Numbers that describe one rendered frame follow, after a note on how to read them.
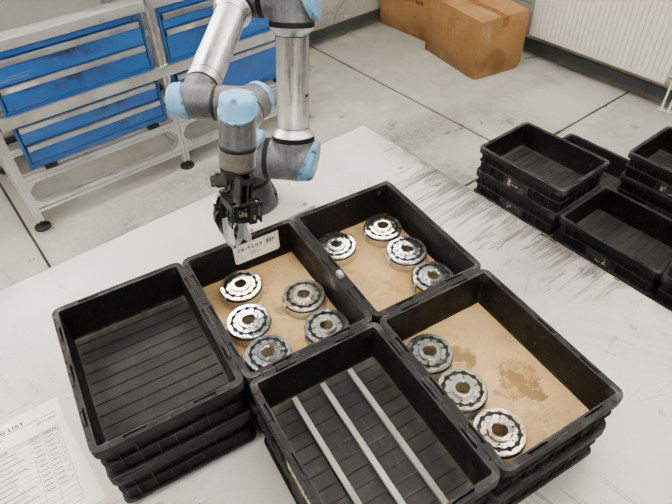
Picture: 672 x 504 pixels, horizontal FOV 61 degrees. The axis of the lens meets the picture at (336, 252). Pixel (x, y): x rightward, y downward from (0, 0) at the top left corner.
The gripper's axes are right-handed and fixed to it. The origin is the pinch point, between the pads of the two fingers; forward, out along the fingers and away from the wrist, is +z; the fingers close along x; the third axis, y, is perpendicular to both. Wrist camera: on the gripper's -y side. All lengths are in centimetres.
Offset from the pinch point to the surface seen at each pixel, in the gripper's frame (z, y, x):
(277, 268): 14.6, -3.7, 14.1
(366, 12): 27, -295, 249
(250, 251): 9.9, -7.4, 8.1
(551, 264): 15, 27, 87
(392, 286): 11.6, 18.2, 34.6
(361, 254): 10.9, 4.3, 34.7
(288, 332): 17.1, 16.3, 6.6
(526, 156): 21, -37, 150
